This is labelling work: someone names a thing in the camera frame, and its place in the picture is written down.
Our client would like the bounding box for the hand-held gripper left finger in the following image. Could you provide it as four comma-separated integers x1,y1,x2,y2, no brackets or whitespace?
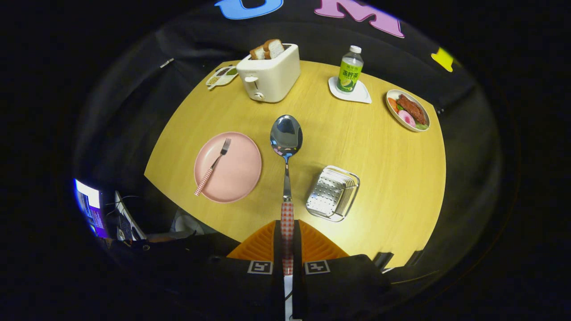
178,219,285,321

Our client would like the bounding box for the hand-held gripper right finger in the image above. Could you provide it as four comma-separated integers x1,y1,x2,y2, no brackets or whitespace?
293,220,393,321

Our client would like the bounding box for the checkered handle metal fork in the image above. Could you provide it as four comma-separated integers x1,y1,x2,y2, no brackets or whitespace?
194,138,232,197

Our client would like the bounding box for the checkered handle metal spoon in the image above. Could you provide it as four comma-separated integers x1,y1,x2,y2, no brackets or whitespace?
270,115,303,276

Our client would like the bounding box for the metal drainer basket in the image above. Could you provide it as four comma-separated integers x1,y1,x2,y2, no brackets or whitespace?
306,165,360,222

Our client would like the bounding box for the pink plate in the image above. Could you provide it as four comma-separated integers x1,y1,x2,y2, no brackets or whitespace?
194,132,262,204

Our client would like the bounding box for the white keyboard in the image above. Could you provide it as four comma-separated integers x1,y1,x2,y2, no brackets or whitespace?
114,191,148,241

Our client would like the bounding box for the white plate of food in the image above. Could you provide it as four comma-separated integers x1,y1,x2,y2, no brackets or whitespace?
385,89,431,132

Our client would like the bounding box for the white coaster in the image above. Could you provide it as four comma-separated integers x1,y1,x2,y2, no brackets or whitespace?
328,76,372,104

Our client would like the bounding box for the white toaster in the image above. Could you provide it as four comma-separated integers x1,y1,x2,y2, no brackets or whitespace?
236,43,301,103

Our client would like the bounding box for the white divided condiment dish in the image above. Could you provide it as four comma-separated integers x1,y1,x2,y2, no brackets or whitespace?
206,65,239,91

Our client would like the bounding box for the brown meat piece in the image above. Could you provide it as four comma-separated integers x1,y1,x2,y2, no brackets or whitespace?
397,94,426,125

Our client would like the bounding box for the green label drink bottle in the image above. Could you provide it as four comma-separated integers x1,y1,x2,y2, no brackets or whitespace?
336,45,364,93

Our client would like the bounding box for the lit computer monitor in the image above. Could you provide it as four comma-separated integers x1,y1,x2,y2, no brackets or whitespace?
74,178,108,239

